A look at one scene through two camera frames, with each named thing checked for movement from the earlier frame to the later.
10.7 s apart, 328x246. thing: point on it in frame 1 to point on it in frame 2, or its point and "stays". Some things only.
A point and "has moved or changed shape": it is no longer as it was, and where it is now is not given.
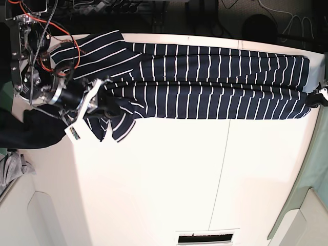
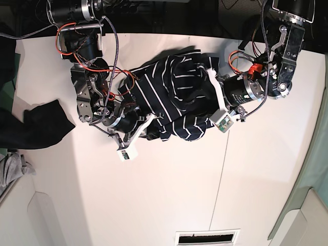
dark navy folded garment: (42, 126) stays
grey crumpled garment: (12, 166) stays
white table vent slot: (222, 237) stays
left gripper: (75, 98) to (126, 127)
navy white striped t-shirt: (150, 80) has moved or changed shape
